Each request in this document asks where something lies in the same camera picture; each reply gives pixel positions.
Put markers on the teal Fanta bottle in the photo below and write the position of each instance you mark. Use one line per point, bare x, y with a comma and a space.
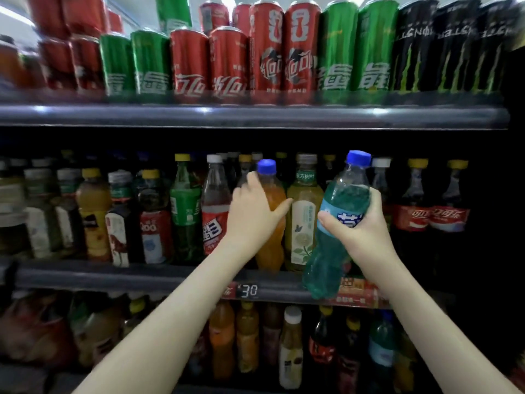
332, 254

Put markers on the digital price tag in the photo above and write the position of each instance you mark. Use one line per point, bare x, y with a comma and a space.
248, 290

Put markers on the person's left forearm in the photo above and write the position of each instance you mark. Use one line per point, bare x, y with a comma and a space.
156, 332

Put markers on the orange Fanta bottle blue cap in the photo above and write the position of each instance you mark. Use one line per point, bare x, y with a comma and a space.
271, 258

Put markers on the red shelf label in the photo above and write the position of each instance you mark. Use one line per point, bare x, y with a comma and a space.
361, 293

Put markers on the drinks shelf unit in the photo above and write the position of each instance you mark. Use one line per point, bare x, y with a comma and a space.
246, 117

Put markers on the person's right forearm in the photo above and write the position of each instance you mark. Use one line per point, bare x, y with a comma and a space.
443, 340

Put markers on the person's right hand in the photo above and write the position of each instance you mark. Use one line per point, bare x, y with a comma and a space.
369, 242

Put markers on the person's left hand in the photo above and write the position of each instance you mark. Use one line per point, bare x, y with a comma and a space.
246, 221

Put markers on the row of soda cans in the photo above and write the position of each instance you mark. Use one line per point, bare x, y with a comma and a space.
287, 53

